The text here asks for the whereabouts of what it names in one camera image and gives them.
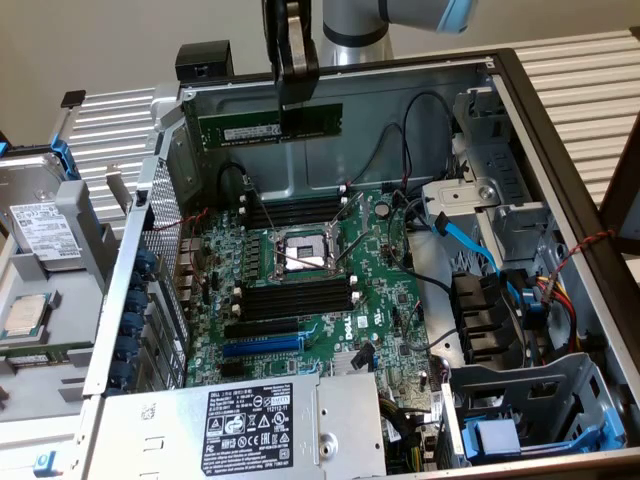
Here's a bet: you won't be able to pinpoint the grey disk bay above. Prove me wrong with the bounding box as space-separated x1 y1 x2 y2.
438 351 630 471

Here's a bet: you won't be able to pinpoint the silver CPU chip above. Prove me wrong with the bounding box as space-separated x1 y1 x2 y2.
2 293 52 340

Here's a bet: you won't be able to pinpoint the blue expansion slot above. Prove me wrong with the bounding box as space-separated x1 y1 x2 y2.
221 335 305 358

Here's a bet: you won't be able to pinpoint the short black cable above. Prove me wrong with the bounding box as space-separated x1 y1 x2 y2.
217 162 252 192

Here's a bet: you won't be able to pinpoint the green RAM stick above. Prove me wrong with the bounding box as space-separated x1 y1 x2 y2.
197 102 345 150
0 348 70 365

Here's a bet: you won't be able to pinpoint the grey plastic parts rack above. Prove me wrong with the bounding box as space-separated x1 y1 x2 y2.
0 179 121 441

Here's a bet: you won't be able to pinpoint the blue disk caddy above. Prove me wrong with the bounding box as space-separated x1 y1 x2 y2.
461 407 629 464

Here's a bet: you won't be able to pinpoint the blue SATA wire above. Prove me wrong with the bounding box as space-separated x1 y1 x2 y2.
434 212 544 316

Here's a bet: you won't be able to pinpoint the black plastic fan duct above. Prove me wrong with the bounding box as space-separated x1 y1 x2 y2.
451 271 525 366

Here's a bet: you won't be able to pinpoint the silver power supply with label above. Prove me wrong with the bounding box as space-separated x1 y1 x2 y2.
82 372 389 480

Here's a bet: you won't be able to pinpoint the grey cable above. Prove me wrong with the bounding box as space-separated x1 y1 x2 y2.
398 304 460 352

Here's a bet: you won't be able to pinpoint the silver CPU socket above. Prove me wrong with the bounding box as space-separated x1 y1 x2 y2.
269 219 351 287

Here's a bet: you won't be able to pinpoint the long black cable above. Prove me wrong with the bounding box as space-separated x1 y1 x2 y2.
389 189 457 297

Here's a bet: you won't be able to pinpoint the black looped cable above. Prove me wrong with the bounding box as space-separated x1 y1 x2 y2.
401 91 455 194

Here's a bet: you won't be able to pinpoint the hard disk in blue caddy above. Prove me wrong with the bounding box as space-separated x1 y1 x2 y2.
0 139 86 274

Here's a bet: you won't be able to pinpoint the black angled plug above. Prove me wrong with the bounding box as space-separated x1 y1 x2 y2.
349 342 378 373

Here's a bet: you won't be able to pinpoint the open black silver PC case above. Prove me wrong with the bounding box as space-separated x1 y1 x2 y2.
82 47 640 480

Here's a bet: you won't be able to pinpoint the red black twisted wire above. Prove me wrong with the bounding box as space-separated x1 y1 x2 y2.
151 207 210 233
538 228 620 302

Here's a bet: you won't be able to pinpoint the long black expansion slot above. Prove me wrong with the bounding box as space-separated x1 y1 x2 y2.
223 318 301 340

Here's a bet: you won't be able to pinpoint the silver disk bay cage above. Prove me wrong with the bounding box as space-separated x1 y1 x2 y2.
419 87 560 266

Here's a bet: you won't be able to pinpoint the thin metal locking lever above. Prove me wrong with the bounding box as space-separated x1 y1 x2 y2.
249 184 281 236
337 219 375 264

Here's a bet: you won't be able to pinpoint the thin black red cable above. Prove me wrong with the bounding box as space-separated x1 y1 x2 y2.
347 122 407 189

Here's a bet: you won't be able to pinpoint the green Dell motherboard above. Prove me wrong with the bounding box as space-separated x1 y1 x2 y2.
183 187 437 416

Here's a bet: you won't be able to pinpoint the blue card retainer clip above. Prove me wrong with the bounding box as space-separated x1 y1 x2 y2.
122 311 150 339
124 284 152 314
117 335 146 364
130 247 158 281
110 359 142 390

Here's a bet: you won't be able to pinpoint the silver chipset heatsink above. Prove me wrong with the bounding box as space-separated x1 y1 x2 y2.
331 349 372 377

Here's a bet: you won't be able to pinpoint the black power cable bundle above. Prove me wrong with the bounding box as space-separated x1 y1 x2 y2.
378 394 437 451

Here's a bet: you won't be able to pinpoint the black box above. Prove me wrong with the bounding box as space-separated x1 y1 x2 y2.
174 42 236 85

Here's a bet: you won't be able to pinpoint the yellow red power wires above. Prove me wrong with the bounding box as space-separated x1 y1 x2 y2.
541 276 582 352

